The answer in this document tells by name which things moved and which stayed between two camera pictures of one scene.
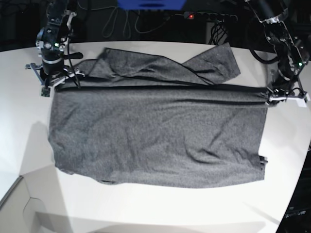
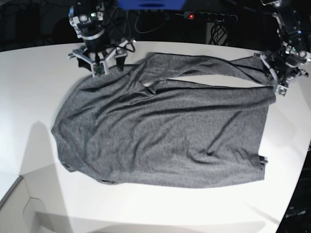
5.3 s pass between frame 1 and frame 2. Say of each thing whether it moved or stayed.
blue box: stayed
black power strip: stayed
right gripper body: moved
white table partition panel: stayed
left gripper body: moved
